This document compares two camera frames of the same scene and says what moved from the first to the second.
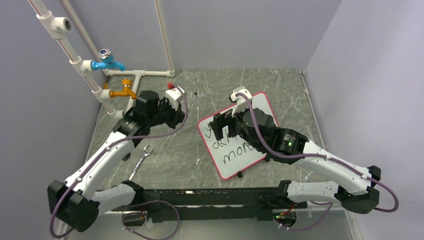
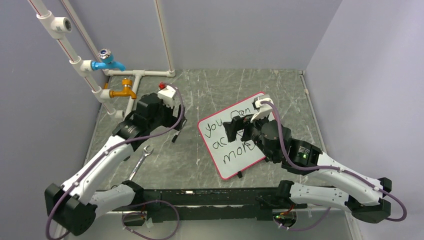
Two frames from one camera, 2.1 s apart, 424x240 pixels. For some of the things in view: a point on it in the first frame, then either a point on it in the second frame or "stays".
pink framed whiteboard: x=230 y=155 stays
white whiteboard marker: x=195 y=94 -> x=175 y=136
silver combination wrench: x=145 y=153 stays
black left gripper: x=177 y=116 stays
